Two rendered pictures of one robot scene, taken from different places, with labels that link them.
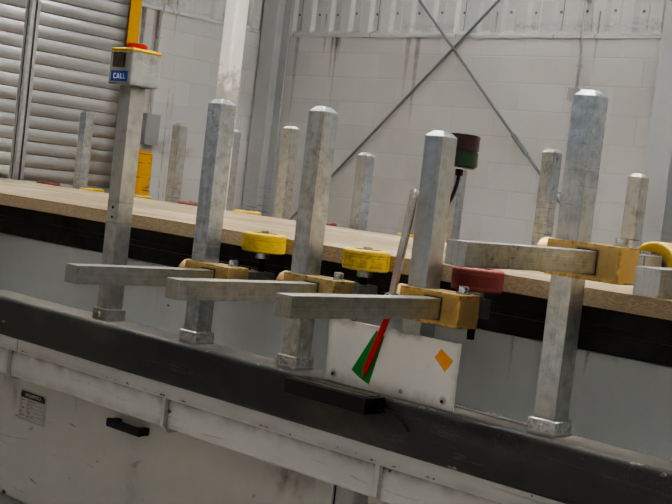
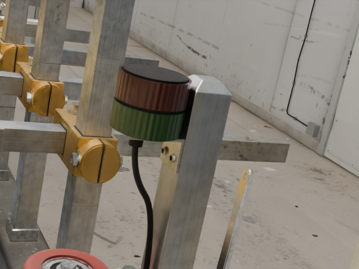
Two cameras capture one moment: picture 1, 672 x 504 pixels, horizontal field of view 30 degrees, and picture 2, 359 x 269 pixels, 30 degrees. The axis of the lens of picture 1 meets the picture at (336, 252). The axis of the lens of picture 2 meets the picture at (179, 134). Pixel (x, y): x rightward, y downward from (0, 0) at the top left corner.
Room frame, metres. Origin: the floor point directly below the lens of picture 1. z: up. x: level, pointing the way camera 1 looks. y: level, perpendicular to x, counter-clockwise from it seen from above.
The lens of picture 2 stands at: (2.42, 0.04, 1.22)
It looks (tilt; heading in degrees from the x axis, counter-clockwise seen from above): 16 degrees down; 200
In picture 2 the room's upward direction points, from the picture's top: 12 degrees clockwise
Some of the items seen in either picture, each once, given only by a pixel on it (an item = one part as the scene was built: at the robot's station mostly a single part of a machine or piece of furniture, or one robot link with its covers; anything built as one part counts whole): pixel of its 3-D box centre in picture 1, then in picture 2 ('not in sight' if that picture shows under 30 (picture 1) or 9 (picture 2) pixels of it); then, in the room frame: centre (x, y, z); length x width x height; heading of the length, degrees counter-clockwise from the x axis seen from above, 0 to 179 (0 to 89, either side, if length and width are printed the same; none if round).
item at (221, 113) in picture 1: (208, 233); not in sight; (2.23, 0.23, 0.90); 0.04 x 0.04 x 0.48; 47
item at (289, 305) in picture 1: (391, 308); not in sight; (1.78, -0.09, 0.84); 0.43 x 0.03 x 0.04; 137
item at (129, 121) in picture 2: (458, 158); (147, 116); (1.93, -0.17, 1.07); 0.06 x 0.06 x 0.02
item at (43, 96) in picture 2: not in sight; (38, 88); (1.54, -0.52, 0.95); 0.14 x 0.06 x 0.05; 47
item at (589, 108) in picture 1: (569, 264); (88, 157); (1.72, -0.32, 0.94); 0.04 x 0.04 x 0.48; 47
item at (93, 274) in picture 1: (176, 278); not in sight; (2.13, 0.27, 0.82); 0.43 x 0.03 x 0.04; 137
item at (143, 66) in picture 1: (134, 70); not in sight; (2.41, 0.42, 1.18); 0.07 x 0.07 x 0.08; 47
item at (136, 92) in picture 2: (460, 142); (153, 87); (1.93, -0.17, 1.10); 0.06 x 0.06 x 0.02
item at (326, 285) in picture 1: (313, 290); not in sight; (2.05, 0.03, 0.83); 0.14 x 0.06 x 0.05; 47
